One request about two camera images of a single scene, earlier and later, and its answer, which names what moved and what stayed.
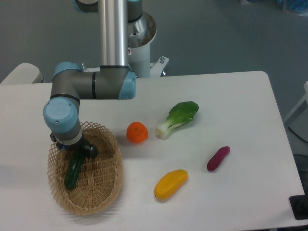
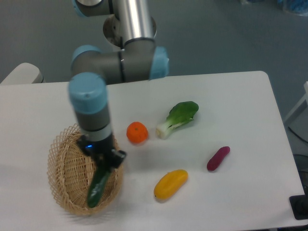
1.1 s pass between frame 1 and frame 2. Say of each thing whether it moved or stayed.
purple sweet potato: stayed
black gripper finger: moved
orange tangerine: stayed
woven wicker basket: stayed
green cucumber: moved
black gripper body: moved
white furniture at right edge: stayed
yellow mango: stayed
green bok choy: stayed
